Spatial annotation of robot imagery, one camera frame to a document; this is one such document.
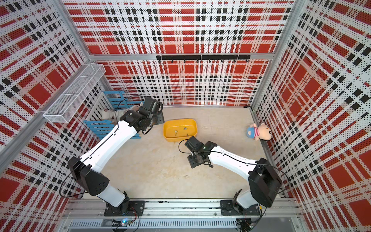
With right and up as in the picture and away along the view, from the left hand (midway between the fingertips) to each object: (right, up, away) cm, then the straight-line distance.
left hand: (158, 117), depth 80 cm
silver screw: (+13, -8, +28) cm, 32 cm away
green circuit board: (-15, -52, -10) cm, 55 cm away
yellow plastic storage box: (+8, -9, +27) cm, 29 cm away
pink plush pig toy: (+67, -10, +16) cm, 69 cm away
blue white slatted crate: (-47, +15, +37) cm, 62 cm away
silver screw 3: (+15, -12, +25) cm, 31 cm away
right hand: (+21, -25, +3) cm, 33 cm away
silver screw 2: (+7, -10, +25) cm, 28 cm away
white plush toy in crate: (-42, +2, +25) cm, 49 cm away
